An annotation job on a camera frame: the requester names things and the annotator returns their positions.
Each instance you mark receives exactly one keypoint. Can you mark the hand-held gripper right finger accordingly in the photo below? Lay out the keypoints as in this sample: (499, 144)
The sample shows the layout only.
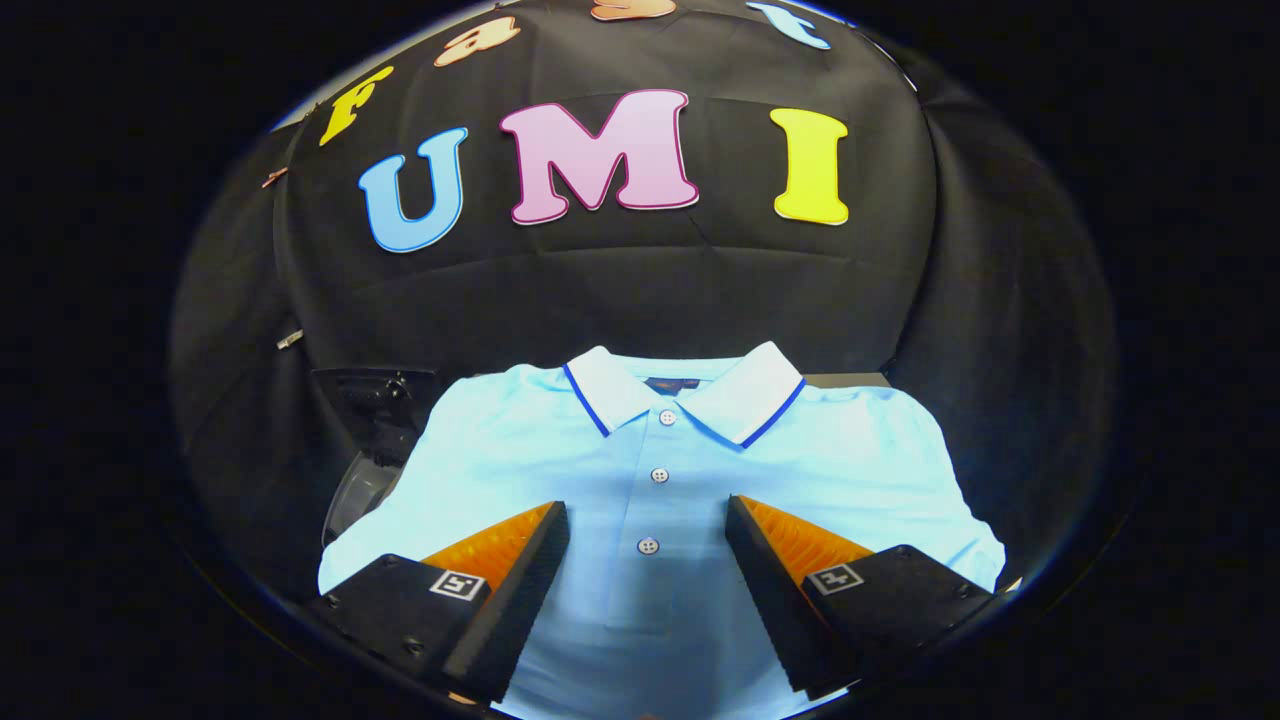
(778, 595)

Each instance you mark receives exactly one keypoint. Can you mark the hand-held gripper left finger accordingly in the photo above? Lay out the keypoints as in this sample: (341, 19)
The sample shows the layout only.
(512, 605)

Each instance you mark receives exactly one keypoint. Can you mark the silver clip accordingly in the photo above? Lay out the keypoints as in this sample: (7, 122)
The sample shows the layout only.
(289, 340)

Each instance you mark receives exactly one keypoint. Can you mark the light blue polo shirt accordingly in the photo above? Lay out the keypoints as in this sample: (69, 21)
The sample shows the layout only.
(640, 480)

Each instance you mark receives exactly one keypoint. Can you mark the black backdrop cloth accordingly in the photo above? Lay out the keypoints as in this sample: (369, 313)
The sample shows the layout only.
(650, 290)

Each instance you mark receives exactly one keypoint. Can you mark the copper clip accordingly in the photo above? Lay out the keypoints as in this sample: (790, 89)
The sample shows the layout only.
(275, 178)

